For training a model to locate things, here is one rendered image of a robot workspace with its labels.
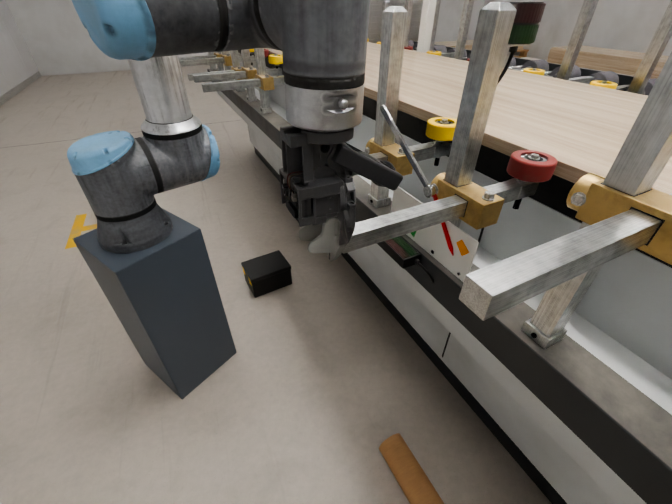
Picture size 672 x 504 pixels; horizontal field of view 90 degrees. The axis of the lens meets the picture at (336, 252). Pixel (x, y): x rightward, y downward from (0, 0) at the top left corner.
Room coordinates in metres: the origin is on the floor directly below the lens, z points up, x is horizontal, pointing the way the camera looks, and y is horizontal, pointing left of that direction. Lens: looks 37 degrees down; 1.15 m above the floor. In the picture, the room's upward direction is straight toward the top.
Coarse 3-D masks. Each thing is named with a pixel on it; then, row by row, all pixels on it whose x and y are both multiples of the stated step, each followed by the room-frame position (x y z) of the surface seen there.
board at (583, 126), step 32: (416, 64) 1.72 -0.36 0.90; (448, 64) 1.72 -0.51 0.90; (416, 96) 1.12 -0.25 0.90; (448, 96) 1.12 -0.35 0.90; (512, 96) 1.12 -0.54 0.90; (544, 96) 1.12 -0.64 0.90; (576, 96) 1.12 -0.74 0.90; (608, 96) 1.12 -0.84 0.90; (640, 96) 1.12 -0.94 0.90; (512, 128) 0.81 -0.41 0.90; (544, 128) 0.81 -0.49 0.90; (576, 128) 0.81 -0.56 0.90; (608, 128) 0.81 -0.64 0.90; (576, 160) 0.61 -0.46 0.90; (608, 160) 0.61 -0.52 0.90
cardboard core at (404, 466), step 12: (384, 444) 0.46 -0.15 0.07; (396, 444) 0.45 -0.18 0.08; (384, 456) 0.43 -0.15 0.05; (396, 456) 0.42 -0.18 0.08; (408, 456) 0.42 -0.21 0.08; (396, 468) 0.39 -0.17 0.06; (408, 468) 0.39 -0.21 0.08; (420, 468) 0.39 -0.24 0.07; (408, 480) 0.36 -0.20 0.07; (420, 480) 0.36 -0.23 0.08; (408, 492) 0.34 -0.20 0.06; (420, 492) 0.33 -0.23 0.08; (432, 492) 0.33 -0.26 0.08
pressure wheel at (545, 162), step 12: (516, 156) 0.62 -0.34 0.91; (528, 156) 0.62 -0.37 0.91; (540, 156) 0.62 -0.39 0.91; (552, 156) 0.62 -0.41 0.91; (516, 168) 0.60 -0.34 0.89; (528, 168) 0.58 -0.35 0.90; (540, 168) 0.58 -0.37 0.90; (552, 168) 0.58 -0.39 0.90; (528, 180) 0.58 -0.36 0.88; (540, 180) 0.57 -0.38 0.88; (516, 204) 0.61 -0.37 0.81
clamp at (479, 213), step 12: (432, 180) 0.62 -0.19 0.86; (444, 180) 0.59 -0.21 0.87; (444, 192) 0.58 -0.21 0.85; (456, 192) 0.55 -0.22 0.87; (468, 192) 0.54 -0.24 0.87; (480, 192) 0.54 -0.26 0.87; (468, 204) 0.52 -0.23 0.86; (480, 204) 0.50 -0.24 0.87; (492, 204) 0.50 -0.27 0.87; (468, 216) 0.52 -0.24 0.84; (480, 216) 0.50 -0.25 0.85; (492, 216) 0.51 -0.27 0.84; (480, 228) 0.50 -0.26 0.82
